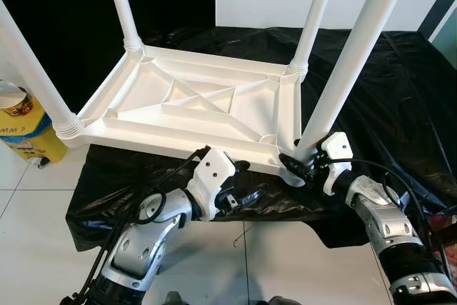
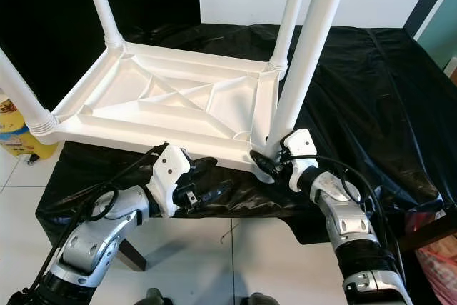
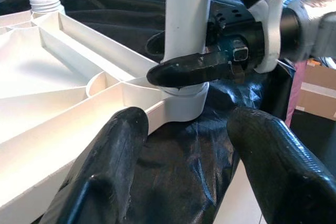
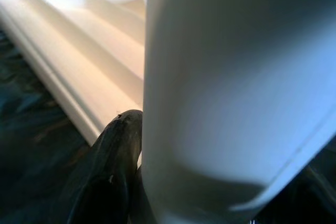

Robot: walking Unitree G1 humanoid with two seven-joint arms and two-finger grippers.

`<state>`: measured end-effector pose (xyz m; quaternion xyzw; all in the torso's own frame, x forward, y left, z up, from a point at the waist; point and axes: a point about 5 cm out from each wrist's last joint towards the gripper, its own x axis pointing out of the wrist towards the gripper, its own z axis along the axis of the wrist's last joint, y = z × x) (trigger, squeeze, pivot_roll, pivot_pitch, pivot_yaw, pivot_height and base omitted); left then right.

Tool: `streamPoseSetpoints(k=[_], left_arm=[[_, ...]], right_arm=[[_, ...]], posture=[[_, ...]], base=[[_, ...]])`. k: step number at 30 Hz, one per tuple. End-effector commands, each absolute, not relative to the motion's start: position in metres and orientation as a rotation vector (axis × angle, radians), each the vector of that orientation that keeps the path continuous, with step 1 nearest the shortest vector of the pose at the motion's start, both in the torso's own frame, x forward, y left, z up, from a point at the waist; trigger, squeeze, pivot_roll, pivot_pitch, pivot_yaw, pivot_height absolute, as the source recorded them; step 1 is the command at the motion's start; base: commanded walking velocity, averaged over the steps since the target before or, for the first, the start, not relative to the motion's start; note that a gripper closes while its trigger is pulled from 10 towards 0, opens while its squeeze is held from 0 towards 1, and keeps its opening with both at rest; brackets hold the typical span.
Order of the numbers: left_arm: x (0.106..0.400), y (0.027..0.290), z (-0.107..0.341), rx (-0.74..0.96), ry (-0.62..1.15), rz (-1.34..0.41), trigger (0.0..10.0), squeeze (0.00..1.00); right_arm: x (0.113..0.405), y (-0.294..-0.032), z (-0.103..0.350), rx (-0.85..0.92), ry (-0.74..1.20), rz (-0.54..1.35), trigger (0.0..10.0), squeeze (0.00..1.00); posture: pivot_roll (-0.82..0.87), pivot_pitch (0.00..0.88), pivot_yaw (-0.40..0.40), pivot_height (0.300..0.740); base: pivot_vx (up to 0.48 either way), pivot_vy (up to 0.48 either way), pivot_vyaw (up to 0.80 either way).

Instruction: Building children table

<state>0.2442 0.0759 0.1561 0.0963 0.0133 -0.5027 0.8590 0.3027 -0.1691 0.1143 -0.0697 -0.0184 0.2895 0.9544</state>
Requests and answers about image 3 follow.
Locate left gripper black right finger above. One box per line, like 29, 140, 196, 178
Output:
226, 106, 336, 224

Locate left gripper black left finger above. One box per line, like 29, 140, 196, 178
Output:
39, 106, 149, 224

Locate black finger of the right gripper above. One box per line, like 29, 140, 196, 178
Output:
146, 30, 166, 57
146, 52, 232, 88

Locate white plastic table top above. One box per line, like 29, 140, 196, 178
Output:
0, 8, 211, 209

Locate black plastic cover sheet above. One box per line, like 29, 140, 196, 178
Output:
0, 0, 297, 224

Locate pink plastic bag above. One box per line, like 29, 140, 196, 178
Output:
285, 58, 307, 127

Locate brown cardboard box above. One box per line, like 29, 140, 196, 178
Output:
296, 57, 336, 120

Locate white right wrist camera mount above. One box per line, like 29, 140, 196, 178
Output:
228, 0, 286, 74

